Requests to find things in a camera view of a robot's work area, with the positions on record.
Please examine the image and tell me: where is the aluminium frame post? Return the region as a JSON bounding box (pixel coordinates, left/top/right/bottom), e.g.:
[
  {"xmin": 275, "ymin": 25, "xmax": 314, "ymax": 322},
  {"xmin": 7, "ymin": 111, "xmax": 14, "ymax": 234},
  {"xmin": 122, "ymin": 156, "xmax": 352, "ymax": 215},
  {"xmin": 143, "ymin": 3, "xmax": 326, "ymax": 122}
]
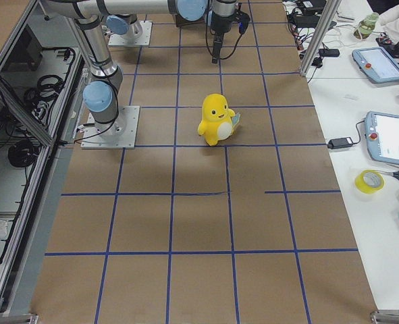
[{"xmin": 299, "ymin": 0, "xmax": 341, "ymax": 76}]

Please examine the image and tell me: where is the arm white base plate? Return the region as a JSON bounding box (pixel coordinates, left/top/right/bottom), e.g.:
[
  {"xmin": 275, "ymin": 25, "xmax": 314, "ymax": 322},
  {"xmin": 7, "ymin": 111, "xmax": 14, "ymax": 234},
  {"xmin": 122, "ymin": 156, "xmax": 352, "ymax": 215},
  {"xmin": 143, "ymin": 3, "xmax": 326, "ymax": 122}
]
[
  {"xmin": 107, "ymin": 20, "xmax": 153, "ymax": 47},
  {"xmin": 80, "ymin": 106, "xmax": 140, "ymax": 149}
]

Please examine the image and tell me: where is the blue teach pendant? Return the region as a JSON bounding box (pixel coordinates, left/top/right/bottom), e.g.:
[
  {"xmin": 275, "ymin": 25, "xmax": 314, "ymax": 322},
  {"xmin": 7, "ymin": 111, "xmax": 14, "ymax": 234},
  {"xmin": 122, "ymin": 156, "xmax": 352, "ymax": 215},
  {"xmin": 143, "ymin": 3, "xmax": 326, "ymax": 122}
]
[
  {"xmin": 352, "ymin": 47, "xmax": 399, "ymax": 84},
  {"xmin": 365, "ymin": 111, "xmax": 399, "ymax": 165}
]

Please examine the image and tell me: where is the silver robot arm,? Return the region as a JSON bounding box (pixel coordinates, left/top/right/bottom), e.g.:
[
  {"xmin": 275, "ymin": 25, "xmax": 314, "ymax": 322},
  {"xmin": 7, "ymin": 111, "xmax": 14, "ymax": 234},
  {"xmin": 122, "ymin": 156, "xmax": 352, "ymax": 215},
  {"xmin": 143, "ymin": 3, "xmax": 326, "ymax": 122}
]
[{"xmin": 49, "ymin": 1, "xmax": 250, "ymax": 94}]

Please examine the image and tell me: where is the black power adapter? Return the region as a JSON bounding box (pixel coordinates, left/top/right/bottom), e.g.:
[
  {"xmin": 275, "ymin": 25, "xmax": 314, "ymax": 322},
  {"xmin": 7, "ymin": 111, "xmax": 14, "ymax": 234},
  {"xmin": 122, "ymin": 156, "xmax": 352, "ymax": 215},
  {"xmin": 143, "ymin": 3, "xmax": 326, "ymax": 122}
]
[{"xmin": 327, "ymin": 137, "xmax": 354, "ymax": 150}]

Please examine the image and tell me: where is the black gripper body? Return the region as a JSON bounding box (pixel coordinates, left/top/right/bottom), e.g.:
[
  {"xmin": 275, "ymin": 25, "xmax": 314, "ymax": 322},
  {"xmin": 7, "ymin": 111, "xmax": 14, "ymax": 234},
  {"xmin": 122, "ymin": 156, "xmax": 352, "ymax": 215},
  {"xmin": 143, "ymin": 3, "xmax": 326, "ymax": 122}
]
[{"xmin": 210, "ymin": 1, "xmax": 248, "ymax": 34}]

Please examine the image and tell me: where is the blue teach pendant far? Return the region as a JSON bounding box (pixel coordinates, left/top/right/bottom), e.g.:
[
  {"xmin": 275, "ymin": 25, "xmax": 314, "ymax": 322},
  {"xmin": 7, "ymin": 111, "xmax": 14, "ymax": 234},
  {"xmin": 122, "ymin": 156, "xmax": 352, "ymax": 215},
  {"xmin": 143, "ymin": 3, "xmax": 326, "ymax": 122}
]
[{"xmin": 352, "ymin": 47, "xmax": 399, "ymax": 84}]

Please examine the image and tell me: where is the yellow tape roll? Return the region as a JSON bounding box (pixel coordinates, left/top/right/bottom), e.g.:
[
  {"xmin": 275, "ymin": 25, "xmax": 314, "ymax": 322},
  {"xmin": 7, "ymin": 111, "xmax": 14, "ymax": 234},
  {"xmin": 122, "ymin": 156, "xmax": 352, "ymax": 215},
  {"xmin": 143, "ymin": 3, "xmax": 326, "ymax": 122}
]
[{"xmin": 354, "ymin": 169, "xmax": 385, "ymax": 194}]

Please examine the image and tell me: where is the yellow plush dinosaur toy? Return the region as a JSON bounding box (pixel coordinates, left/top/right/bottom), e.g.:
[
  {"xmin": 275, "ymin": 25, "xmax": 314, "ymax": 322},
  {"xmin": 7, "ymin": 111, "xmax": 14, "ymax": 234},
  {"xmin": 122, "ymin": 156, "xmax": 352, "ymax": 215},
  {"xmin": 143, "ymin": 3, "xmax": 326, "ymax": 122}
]
[{"xmin": 197, "ymin": 93, "xmax": 240, "ymax": 146}]

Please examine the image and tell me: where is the blue teach pendant near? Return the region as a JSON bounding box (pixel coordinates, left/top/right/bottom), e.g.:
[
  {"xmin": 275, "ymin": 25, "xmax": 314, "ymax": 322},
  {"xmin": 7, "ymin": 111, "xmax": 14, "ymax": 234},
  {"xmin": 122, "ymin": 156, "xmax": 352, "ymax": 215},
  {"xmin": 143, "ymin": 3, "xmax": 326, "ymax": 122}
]
[{"xmin": 365, "ymin": 111, "xmax": 399, "ymax": 165}]

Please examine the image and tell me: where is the green drink bottle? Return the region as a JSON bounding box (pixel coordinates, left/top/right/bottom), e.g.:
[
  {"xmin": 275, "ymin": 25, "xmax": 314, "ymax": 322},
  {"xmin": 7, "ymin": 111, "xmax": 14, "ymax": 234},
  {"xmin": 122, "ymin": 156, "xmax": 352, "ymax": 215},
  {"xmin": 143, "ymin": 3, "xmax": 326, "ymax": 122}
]
[{"xmin": 353, "ymin": 12, "xmax": 379, "ymax": 40}]

